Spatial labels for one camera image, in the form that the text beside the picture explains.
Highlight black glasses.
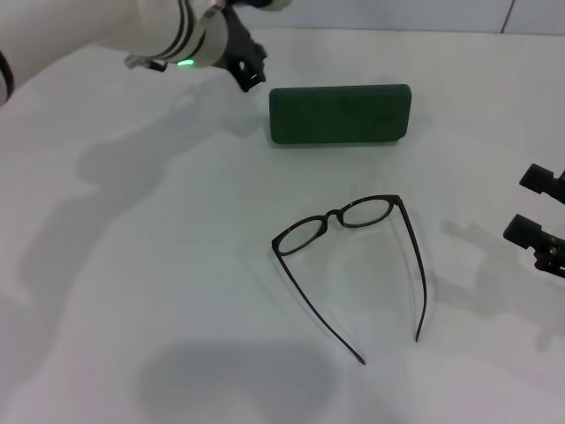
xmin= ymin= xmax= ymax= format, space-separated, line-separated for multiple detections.
xmin=270 ymin=194 xmax=428 ymax=366

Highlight green glasses case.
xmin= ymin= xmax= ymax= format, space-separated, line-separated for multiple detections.
xmin=268 ymin=83 xmax=414 ymax=146

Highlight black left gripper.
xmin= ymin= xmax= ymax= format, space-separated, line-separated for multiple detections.
xmin=215 ymin=7 xmax=269 ymax=94

